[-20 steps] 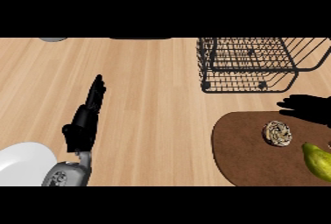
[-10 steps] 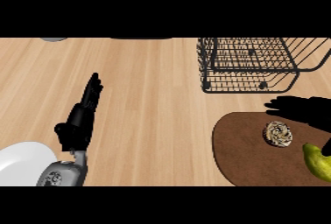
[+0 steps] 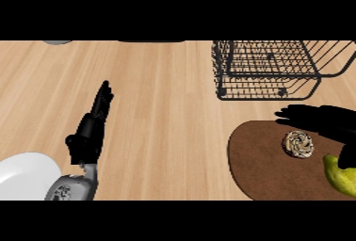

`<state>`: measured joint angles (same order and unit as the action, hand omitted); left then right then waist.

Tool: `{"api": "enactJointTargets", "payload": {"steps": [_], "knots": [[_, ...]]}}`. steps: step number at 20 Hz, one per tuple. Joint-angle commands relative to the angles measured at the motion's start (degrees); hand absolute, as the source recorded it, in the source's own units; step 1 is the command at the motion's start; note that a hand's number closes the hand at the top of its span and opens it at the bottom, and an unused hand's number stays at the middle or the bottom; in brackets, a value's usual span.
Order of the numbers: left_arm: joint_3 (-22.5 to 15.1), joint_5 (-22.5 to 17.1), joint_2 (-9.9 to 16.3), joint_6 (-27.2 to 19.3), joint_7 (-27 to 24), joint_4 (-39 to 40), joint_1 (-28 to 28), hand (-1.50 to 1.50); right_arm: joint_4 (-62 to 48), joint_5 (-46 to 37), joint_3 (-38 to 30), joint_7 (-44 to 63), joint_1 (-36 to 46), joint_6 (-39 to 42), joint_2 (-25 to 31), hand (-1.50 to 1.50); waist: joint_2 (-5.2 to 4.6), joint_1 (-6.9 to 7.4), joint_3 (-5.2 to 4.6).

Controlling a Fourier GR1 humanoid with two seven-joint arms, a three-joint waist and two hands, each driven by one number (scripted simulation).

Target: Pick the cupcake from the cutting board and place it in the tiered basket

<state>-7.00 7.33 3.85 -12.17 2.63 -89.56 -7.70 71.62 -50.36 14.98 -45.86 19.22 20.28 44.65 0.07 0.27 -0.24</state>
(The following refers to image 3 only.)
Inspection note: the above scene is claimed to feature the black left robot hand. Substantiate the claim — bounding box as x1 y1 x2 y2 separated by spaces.
63 80 114 167

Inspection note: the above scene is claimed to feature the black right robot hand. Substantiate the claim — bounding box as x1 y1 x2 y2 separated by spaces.
273 104 356 170

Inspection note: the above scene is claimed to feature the swirled cupcake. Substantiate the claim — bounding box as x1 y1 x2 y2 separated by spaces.
280 130 315 159

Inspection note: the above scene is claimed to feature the brown wooden cutting board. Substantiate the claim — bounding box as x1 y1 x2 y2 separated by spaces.
225 120 356 201

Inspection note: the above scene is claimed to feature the green pear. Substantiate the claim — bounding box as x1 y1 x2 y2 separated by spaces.
320 153 356 199

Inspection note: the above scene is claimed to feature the white plate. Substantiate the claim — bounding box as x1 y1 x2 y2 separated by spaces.
0 152 63 201

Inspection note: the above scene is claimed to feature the grey round object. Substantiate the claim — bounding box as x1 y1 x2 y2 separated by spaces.
41 40 73 46

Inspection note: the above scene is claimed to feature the black wire tiered basket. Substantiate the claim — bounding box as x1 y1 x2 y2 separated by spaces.
211 40 356 102

